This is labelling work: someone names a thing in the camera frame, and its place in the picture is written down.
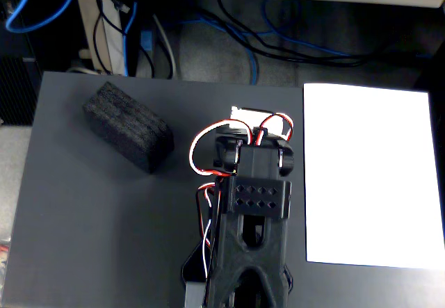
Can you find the grey base clamp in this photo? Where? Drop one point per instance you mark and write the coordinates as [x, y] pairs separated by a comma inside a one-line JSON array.
[[194, 294]]

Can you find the black foam cube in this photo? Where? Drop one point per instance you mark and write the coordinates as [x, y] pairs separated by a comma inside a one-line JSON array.
[[128, 127]]

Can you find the black ribbed box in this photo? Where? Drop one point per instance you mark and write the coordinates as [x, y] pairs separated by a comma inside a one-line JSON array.
[[14, 89]]

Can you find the dark grey board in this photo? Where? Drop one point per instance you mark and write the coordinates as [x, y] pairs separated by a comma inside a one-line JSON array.
[[87, 217]]

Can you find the white paper sheet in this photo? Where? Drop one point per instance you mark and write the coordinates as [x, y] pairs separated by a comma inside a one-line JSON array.
[[365, 176]]

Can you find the beige desk leg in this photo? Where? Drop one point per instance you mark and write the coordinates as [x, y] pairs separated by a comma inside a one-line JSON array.
[[87, 26]]

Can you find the small blue box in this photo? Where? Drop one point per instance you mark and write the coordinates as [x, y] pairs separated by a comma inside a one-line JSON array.
[[146, 40]]

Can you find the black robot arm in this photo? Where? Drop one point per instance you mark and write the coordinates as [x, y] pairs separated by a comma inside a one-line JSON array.
[[253, 162]]

